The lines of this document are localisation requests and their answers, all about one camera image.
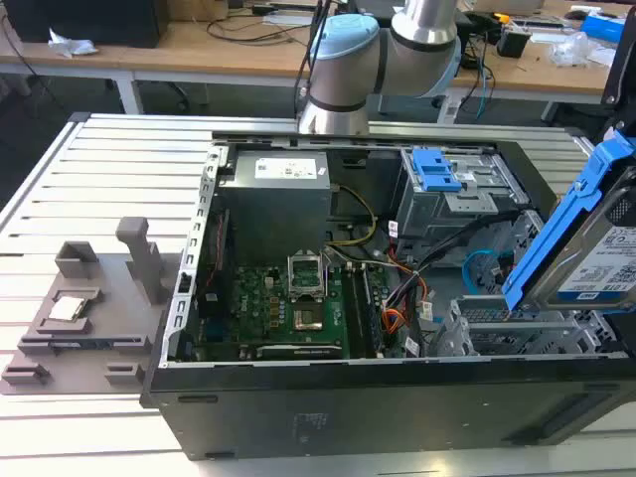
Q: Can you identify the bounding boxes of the white paper sheets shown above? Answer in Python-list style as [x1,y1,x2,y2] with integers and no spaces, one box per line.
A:
[261,10,322,27]

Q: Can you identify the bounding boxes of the yellow and black wire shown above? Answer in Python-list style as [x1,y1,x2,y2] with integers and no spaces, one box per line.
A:
[330,184,378,247]

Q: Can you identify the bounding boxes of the black graphics card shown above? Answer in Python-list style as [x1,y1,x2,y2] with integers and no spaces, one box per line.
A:
[255,342,344,360]

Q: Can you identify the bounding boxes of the CPU socket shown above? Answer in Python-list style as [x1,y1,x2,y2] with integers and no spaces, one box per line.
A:
[290,305,328,333]

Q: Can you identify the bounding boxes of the metal drive cage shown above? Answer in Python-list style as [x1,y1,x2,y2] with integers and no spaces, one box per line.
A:
[397,147,529,240]

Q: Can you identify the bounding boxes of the black cube motor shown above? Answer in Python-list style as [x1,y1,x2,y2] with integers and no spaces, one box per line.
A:
[496,27,532,59]

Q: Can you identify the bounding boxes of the locking lever wire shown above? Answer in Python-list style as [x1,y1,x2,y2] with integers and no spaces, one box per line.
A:
[321,250,333,302]

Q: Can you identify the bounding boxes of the blue box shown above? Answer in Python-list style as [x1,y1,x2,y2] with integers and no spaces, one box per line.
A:
[580,12,627,39]

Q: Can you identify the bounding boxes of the grey parts rack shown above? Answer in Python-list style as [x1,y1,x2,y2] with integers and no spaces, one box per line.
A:
[0,217,183,397]

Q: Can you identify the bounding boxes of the hard disk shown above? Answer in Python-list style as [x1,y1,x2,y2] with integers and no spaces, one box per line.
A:
[500,126,636,315]

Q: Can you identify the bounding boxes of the grey power supply unit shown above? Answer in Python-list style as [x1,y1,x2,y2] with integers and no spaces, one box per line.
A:
[217,150,333,249]

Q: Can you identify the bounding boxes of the black sleeved cable bundle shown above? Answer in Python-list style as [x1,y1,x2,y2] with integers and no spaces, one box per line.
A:
[382,211,521,319]

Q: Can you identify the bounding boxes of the black RAM slot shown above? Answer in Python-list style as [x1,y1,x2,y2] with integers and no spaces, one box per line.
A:
[342,267,364,358]

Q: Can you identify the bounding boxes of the blue plastic drive latch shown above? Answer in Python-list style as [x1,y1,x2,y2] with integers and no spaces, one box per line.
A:
[411,148,463,193]

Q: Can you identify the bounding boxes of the RAM stick with chips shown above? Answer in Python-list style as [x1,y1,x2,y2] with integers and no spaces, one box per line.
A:
[361,267,385,356]

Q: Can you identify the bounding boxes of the metal disk bay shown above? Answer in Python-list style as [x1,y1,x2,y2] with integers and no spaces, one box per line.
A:
[436,295,618,357]

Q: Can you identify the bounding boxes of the wooden desk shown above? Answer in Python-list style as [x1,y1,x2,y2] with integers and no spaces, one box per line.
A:
[0,19,615,123]

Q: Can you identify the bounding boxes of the black box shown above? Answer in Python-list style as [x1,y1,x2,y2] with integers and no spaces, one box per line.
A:
[4,0,170,50]

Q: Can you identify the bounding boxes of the clear plastic bag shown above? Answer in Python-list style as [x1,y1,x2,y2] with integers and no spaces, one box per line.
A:
[549,32,617,69]

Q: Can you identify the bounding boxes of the dark RAM stick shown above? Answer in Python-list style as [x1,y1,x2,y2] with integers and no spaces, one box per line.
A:
[49,339,113,351]

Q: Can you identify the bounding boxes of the green motherboard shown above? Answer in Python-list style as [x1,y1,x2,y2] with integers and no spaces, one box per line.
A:
[198,265,398,360]

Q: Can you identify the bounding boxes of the metal socket cover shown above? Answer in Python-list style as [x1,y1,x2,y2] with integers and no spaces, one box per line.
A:
[286,251,327,302]

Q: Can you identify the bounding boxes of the black case fan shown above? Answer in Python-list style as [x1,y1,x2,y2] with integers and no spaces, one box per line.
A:
[211,208,233,299]

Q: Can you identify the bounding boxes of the black open PC case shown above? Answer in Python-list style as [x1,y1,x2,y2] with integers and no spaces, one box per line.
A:
[140,129,636,461]

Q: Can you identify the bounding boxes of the orange wire bundle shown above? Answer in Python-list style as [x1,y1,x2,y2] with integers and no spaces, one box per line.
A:
[381,267,429,345]

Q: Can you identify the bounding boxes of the crumpled white paper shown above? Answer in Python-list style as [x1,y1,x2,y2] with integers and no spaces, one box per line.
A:
[48,28,99,57]

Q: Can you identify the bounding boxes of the silver CPU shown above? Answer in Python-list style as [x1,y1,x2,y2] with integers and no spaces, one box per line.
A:
[49,296,90,321]

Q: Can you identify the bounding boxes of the blue disk wire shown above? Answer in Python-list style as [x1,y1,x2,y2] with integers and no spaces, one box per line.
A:
[461,247,504,300]

